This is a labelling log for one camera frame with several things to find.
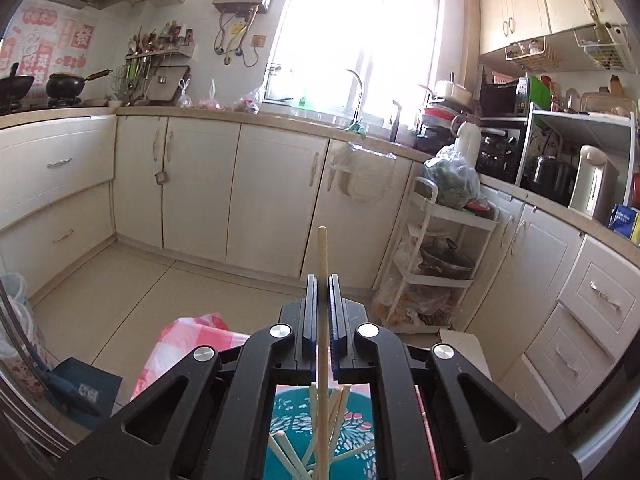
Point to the floral trash bin with bag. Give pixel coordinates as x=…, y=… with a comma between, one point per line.
x=17, y=340

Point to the white counter shelf rack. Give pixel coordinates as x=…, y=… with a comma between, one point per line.
x=580, y=120

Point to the plastic bag of greens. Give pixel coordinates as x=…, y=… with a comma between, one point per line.
x=452, y=180

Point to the steel pot with lid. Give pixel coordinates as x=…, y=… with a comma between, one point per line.
x=447, y=262

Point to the white door bag holder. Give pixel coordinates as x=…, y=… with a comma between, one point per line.
x=365, y=175

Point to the teal perforated plastic basket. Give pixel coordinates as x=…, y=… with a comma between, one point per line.
x=290, y=410

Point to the green cutting board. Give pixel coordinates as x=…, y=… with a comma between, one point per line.
x=540, y=94

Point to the grey cutting board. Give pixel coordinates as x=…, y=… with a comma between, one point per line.
x=170, y=84

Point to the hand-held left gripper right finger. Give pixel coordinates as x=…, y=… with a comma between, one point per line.
x=336, y=320

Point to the wall utensil rack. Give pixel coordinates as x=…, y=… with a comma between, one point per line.
x=150, y=55

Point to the cream base kitchen cabinets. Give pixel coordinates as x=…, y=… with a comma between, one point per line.
x=275, y=185

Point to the small hanging metal cup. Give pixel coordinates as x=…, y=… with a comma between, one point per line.
x=161, y=179

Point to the clear plastic bag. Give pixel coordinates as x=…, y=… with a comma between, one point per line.
x=185, y=97
x=209, y=100
x=247, y=102

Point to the wall power socket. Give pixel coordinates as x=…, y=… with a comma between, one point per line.
x=257, y=41

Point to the pink wall stickers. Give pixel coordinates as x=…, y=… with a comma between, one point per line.
x=45, y=50

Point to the pink checked tablecloth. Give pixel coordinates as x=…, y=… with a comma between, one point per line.
x=200, y=332

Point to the cream electric water boiler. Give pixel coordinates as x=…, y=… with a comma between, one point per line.
x=592, y=185

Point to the black microwave oven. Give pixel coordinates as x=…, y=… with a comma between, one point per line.
x=500, y=97

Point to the bright kitchen window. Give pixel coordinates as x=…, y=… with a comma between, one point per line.
x=355, y=35

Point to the chrome sink faucet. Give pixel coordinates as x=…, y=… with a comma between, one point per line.
x=357, y=90

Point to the stack of pots and dishes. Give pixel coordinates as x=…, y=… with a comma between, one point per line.
x=445, y=110

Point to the white thermos jug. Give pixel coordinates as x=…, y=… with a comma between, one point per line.
x=467, y=142

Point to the wooden chopstick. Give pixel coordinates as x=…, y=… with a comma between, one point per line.
x=338, y=404
x=314, y=405
x=360, y=450
x=323, y=255
x=287, y=452

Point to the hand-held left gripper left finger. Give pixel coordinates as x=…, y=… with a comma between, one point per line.
x=311, y=320

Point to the green dish cloth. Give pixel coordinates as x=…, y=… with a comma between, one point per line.
x=356, y=129

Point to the blue carton box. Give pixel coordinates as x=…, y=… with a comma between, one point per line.
x=622, y=220

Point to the black toaster oven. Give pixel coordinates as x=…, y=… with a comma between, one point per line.
x=500, y=155

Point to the white cardboard sheet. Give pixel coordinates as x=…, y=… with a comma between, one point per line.
x=465, y=352

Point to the white storage trolley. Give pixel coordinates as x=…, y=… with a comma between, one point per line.
x=450, y=215

